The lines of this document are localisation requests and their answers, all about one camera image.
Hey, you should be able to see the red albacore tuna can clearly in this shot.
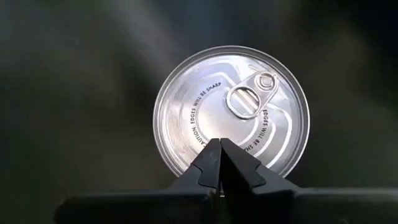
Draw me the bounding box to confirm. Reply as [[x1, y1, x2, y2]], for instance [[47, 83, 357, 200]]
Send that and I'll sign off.
[[152, 45, 311, 197]]

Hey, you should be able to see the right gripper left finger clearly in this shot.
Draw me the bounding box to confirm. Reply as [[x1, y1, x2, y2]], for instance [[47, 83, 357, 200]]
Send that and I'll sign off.
[[54, 138, 221, 224]]

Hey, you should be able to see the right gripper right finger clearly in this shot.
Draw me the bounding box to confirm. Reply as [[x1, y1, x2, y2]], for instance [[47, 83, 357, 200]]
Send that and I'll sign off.
[[221, 138, 398, 224]]

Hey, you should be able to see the black table mat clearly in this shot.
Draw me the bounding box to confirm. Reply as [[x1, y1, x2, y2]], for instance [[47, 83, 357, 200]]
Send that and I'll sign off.
[[0, 0, 398, 224]]

